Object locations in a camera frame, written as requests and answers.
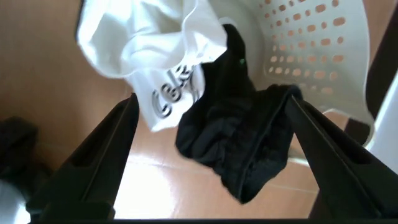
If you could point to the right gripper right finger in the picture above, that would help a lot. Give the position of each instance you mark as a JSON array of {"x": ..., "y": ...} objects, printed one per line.
[{"x": 357, "y": 193}]

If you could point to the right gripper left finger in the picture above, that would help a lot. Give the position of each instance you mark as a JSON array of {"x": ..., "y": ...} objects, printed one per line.
[{"x": 71, "y": 193}]

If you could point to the white printed garment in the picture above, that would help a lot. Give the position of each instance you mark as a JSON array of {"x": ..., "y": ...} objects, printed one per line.
[{"x": 140, "y": 40}]

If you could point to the white laundry basket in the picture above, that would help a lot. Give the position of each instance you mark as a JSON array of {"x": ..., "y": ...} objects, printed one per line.
[{"x": 348, "y": 77}]

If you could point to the black garment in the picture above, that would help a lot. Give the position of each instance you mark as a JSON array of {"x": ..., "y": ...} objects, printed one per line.
[{"x": 230, "y": 140}]

